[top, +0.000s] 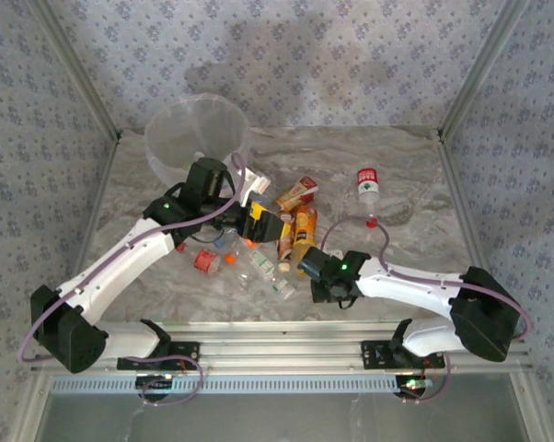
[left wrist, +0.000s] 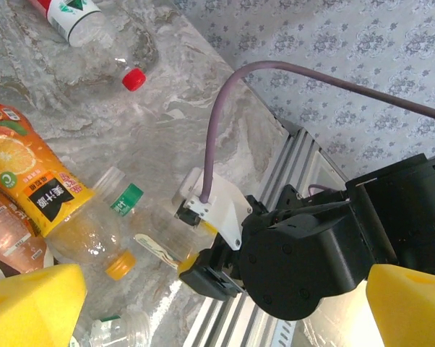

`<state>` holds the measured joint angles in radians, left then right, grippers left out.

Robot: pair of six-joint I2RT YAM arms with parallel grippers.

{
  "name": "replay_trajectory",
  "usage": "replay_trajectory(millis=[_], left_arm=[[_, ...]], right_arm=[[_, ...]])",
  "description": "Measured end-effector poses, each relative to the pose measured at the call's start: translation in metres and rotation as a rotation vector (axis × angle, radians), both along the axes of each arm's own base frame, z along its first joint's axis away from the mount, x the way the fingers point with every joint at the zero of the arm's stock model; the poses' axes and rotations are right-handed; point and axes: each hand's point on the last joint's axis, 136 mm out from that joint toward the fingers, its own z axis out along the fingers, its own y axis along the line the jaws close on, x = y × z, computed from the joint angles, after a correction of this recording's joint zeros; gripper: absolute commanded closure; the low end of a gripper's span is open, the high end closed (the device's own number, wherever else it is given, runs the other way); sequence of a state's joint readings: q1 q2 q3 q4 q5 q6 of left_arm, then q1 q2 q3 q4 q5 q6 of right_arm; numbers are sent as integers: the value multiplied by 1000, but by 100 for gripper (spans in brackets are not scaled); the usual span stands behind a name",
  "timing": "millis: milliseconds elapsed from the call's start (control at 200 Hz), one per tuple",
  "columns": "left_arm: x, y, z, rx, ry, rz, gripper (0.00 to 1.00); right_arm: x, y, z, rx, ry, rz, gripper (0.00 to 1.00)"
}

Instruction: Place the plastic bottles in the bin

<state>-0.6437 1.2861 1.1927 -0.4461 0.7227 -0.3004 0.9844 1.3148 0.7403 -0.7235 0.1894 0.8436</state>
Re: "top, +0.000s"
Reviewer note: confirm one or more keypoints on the bottle brown orange label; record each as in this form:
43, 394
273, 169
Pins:
285, 246

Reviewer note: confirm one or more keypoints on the clear bottle green white label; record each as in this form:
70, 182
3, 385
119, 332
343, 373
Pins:
261, 261

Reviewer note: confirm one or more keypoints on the clear bottle red green label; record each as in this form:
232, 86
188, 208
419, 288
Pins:
368, 182

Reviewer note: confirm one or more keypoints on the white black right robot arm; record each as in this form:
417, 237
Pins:
410, 287

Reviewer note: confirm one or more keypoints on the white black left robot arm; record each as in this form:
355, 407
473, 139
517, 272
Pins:
120, 262

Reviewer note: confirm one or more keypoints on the orange juice plastic bottle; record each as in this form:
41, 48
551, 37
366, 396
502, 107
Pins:
304, 230

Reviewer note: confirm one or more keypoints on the yellow red juice carton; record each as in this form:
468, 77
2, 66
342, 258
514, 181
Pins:
295, 192

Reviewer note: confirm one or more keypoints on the clear plastic bowl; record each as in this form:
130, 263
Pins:
199, 133

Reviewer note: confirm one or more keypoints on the clear bottle blue cap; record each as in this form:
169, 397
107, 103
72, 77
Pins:
219, 240

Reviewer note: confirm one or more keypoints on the clear bottle orange cap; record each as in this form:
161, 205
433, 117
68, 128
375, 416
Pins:
231, 259

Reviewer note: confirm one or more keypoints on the small circuit board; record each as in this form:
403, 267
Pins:
412, 384
155, 382

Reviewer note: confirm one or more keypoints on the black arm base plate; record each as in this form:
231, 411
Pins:
185, 354
376, 354

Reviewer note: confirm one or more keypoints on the long aluminium base rail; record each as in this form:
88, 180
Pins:
277, 345

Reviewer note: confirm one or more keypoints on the aluminium side rail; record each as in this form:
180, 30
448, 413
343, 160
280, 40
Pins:
98, 198
462, 198

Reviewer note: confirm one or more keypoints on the aluminium corner post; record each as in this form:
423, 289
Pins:
482, 69
78, 69

